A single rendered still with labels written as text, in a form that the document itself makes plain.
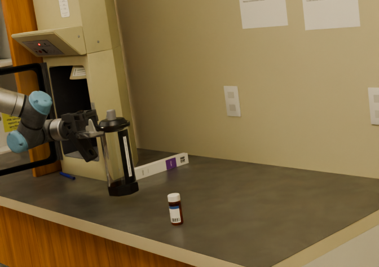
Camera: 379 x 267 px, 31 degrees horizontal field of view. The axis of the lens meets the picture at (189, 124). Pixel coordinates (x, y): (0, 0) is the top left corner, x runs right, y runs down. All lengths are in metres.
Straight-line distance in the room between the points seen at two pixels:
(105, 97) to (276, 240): 1.01
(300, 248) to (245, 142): 0.94
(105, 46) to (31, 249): 0.78
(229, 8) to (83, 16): 0.52
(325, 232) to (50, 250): 1.07
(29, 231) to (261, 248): 1.10
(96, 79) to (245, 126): 0.57
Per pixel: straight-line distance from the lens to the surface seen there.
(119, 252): 2.06
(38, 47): 2.60
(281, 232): 1.78
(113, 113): 2.16
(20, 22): 2.74
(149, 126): 2.96
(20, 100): 2.20
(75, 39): 2.42
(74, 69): 2.58
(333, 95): 2.23
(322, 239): 1.71
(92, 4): 2.47
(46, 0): 2.63
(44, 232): 2.44
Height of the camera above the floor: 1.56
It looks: 10 degrees down
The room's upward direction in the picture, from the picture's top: 8 degrees counter-clockwise
